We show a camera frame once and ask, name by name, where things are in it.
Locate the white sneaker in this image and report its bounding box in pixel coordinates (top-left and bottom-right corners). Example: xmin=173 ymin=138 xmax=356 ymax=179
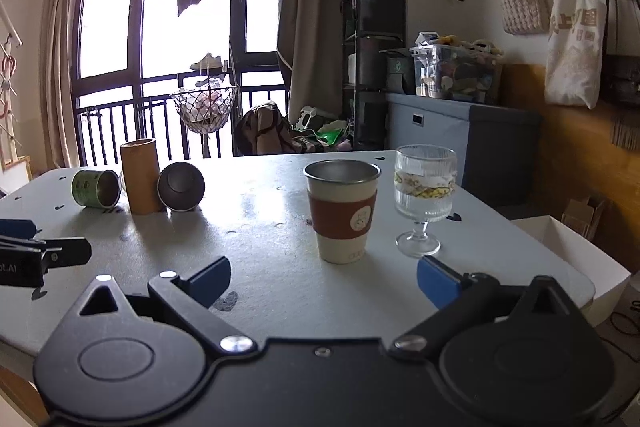
xmin=190 ymin=52 xmax=224 ymax=71

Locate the hanging net basket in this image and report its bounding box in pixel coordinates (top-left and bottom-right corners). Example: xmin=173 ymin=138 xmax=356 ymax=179
xmin=170 ymin=86 xmax=239 ymax=135

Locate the wooden drying rack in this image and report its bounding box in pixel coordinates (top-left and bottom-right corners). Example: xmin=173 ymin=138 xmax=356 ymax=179
xmin=0 ymin=2 xmax=25 ymax=170

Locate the grey-blue cabinet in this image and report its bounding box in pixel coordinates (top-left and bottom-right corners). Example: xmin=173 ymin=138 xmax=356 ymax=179
xmin=385 ymin=92 xmax=543 ymax=208

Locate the black floor cable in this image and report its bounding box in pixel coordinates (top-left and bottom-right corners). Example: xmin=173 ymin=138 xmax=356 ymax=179
xmin=607 ymin=307 xmax=640 ymax=339

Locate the white open box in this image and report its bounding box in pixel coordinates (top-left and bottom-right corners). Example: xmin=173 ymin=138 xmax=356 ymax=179
xmin=510 ymin=215 xmax=632 ymax=328

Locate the printed canvas tote bag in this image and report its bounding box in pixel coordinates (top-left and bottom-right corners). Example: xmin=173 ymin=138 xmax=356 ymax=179
xmin=544 ymin=0 xmax=608 ymax=109

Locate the black box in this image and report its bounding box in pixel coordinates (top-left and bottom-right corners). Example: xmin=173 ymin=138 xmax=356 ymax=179
xmin=386 ymin=51 xmax=417 ymax=96

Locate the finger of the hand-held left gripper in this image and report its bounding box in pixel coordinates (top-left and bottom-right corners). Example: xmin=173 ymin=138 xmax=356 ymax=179
xmin=40 ymin=237 xmax=93 ymax=269
xmin=0 ymin=219 xmax=47 ymax=254

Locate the cardboard box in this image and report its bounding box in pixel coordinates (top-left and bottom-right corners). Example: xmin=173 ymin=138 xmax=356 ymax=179
xmin=561 ymin=196 xmax=608 ymax=242

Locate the black balcony railing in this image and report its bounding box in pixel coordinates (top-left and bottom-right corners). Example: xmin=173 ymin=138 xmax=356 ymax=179
xmin=75 ymin=82 xmax=291 ymax=168

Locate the beige curtain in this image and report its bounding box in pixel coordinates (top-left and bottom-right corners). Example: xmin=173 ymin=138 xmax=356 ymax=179
xmin=39 ymin=0 xmax=81 ymax=170
xmin=276 ymin=0 xmax=346 ymax=122

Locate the green tin cup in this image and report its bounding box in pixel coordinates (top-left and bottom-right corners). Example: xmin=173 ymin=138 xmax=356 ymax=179
xmin=71 ymin=169 xmax=122 ymax=209

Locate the plain steel cup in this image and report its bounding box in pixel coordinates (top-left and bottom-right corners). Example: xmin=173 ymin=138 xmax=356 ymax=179
xmin=157 ymin=162 xmax=206 ymax=212

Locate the black-framed window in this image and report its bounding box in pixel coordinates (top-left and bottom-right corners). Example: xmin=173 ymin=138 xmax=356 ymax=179
xmin=70 ymin=0 xmax=293 ymax=168

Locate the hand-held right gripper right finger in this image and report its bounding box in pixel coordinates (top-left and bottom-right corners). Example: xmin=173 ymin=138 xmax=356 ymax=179
xmin=390 ymin=256 xmax=586 ymax=355

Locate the clear plastic storage box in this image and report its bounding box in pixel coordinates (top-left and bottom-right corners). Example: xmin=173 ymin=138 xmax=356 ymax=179
xmin=410 ymin=44 xmax=503 ymax=104

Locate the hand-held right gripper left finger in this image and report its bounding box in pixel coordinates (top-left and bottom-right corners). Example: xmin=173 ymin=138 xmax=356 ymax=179
xmin=75 ymin=256 xmax=258 ymax=355

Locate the black shelf unit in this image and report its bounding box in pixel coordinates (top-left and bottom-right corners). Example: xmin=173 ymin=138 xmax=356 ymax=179
xmin=337 ymin=0 xmax=406 ymax=151

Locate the steel cup with brown sleeve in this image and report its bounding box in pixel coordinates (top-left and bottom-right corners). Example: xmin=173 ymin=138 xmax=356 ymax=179
xmin=303 ymin=160 xmax=382 ymax=265

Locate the ribbed glass goblet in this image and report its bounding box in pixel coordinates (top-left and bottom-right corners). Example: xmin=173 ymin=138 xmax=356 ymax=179
xmin=394 ymin=145 xmax=458 ymax=258

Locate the bamboo cup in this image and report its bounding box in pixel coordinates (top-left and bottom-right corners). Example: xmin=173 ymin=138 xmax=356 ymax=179
xmin=119 ymin=139 xmax=166 ymax=215

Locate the striped brown cloth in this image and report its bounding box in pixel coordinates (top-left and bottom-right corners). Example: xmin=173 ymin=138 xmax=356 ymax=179
xmin=235 ymin=102 xmax=311 ymax=155

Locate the dark brown bag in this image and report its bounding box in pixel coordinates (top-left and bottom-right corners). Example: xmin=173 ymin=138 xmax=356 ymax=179
xmin=600 ymin=0 xmax=640 ymax=108

